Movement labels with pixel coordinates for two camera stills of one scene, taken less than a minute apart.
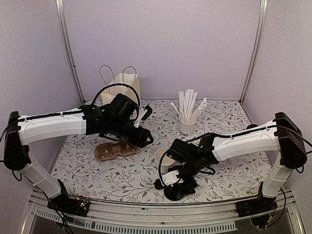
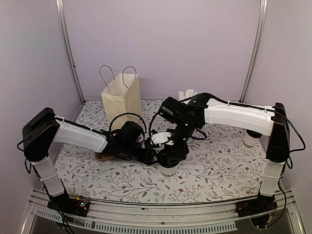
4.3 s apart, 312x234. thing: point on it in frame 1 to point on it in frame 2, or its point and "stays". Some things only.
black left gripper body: (118, 128) to (128, 150)
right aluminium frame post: (256, 49) stays
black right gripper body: (189, 168) to (184, 131)
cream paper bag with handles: (131, 80) stays
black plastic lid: (173, 193) to (165, 161)
